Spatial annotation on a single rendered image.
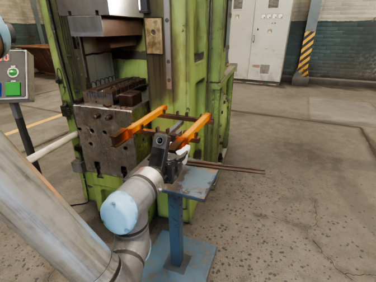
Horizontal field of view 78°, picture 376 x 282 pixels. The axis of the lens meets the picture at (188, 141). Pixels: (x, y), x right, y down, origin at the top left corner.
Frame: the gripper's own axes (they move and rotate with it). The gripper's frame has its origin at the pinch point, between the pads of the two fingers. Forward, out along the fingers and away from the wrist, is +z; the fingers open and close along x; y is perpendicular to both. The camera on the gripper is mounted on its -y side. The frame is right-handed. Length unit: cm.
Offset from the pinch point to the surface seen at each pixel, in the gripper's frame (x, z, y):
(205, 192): 7.2, 10.0, 26.2
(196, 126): 0.4, 15.6, -1.0
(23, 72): -105, 22, -15
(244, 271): 27, 31, 94
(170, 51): -28, 52, -26
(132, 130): -22.0, 3.4, -0.5
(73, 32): -75, 34, -35
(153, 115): -22.8, 21.0, -0.7
